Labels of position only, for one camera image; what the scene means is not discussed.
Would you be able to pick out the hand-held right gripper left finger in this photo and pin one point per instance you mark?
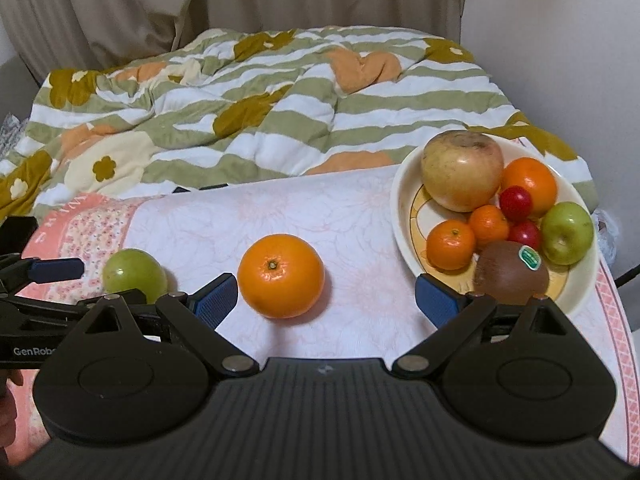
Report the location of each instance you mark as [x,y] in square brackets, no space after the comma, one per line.
[217,300]

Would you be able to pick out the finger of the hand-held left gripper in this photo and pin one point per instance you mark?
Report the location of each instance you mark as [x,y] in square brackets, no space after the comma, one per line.
[55,269]
[40,312]

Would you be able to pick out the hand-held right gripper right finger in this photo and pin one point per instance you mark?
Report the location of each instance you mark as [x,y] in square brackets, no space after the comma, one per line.
[435,300]

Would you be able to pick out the small mandarin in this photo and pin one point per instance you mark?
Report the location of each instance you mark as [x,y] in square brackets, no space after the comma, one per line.
[450,245]
[489,223]

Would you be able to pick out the large orange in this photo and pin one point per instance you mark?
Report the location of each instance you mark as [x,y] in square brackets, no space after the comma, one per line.
[280,275]

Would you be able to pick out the brown kiwi with green sticker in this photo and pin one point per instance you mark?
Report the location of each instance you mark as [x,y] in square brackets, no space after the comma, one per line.
[505,275]

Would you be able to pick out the green apple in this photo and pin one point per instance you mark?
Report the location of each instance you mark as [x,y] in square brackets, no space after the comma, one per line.
[132,272]
[567,232]

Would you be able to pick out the cream oval bowl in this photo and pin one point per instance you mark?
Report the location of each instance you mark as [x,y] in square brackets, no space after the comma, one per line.
[405,210]

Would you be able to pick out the red cherry tomato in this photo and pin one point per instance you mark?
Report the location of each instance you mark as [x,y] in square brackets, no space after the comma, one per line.
[526,235]
[516,202]

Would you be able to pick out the person's left hand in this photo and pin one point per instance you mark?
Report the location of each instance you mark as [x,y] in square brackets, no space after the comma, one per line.
[7,420]

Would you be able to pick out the yellow apple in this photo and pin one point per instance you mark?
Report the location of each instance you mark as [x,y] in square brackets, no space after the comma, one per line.
[460,170]

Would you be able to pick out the pink floral tablecloth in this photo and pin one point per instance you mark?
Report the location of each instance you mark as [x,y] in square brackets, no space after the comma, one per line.
[325,210]

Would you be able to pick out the grey patterned pillow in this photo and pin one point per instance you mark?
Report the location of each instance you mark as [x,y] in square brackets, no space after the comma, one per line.
[11,135]

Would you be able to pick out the medium orange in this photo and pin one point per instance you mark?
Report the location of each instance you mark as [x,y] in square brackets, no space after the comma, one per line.
[532,185]

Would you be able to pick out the grey padded headboard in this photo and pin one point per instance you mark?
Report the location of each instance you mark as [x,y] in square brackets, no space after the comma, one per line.
[12,90]

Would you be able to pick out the clear plastic bag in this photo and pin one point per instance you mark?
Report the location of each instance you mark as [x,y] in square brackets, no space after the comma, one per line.
[607,235]

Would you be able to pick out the green striped floral quilt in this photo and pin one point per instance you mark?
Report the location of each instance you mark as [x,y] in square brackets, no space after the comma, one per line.
[250,110]

